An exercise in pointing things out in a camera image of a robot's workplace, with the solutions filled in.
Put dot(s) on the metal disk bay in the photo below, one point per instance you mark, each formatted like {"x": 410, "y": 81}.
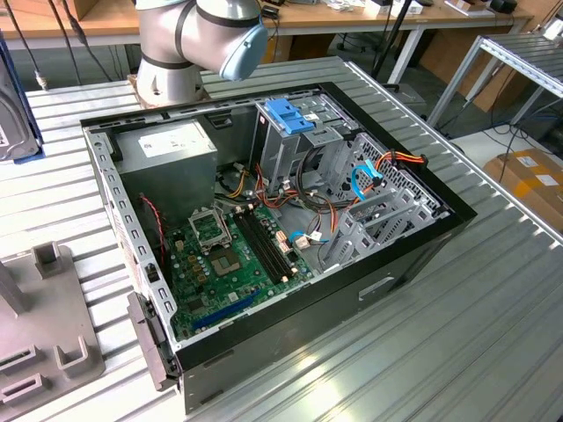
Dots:
{"x": 358, "y": 242}

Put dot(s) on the wooden desk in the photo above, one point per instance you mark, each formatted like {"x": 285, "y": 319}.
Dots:
{"x": 352, "y": 19}

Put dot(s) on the CPU socket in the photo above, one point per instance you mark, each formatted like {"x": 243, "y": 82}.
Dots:
{"x": 225, "y": 263}

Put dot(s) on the hard disk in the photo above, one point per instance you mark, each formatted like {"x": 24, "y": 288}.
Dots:
{"x": 13, "y": 118}

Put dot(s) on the grey power supply unit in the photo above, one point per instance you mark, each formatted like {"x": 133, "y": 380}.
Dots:
{"x": 167, "y": 176}

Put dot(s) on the green motherboard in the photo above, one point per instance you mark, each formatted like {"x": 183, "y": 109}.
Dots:
{"x": 253, "y": 283}

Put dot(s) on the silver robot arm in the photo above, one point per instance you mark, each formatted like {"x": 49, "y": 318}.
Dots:
{"x": 206, "y": 26}

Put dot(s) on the grey parts rack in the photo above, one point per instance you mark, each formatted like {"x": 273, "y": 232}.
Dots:
{"x": 44, "y": 307}

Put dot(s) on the aluminium frame table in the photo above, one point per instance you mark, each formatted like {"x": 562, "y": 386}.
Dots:
{"x": 528, "y": 57}

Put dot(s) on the grey metal drive cage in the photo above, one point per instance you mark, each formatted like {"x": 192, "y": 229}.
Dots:
{"x": 281, "y": 158}

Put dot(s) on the small black round device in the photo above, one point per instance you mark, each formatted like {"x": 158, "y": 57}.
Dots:
{"x": 503, "y": 5}

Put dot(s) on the large brown cardboard box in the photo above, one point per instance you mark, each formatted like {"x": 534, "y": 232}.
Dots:
{"x": 446, "y": 55}

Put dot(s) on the blue expansion slot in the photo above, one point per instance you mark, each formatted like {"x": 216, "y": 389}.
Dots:
{"x": 224, "y": 311}

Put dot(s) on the black RAM slot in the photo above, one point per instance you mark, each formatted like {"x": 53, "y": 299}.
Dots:
{"x": 258, "y": 247}
{"x": 277, "y": 240}
{"x": 271, "y": 242}
{"x": 265, "y": 245}

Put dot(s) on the cardboard box with labels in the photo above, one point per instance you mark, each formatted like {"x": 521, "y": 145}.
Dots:
{"x": 528, "y": 184}

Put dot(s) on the black open PC case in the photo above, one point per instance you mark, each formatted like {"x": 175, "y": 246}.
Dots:
{"x": 308, "y": 321}

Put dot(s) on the blue plastic drive latch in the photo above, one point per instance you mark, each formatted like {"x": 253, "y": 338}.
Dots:
{"x": 286, "y": 116}

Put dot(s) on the black tripod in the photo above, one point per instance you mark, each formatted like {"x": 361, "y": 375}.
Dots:
{"x": 391, "y": 37}

